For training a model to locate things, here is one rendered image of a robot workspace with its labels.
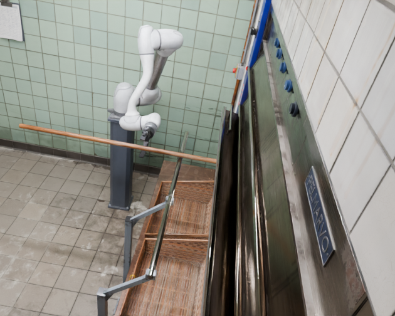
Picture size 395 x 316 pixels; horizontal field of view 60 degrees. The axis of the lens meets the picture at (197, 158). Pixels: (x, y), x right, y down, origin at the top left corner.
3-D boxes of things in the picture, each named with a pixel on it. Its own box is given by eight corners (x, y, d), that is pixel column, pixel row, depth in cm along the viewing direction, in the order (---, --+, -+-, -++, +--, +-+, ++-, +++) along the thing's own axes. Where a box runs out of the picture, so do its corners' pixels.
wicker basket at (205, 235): (218, 205, 277) (225, 179, 261) (212, 263, 231) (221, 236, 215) (158, 194, 277) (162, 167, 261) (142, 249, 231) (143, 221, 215)
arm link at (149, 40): (143, 54, 224) (162, 52, 231) (140, 24, 218) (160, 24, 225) (135, 54, 234) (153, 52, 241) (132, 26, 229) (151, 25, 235)
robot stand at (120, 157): (113, 193, 353) (114, 106, 294) (133, 197, 353) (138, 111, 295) (107, 207, 336) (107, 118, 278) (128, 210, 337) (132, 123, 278)
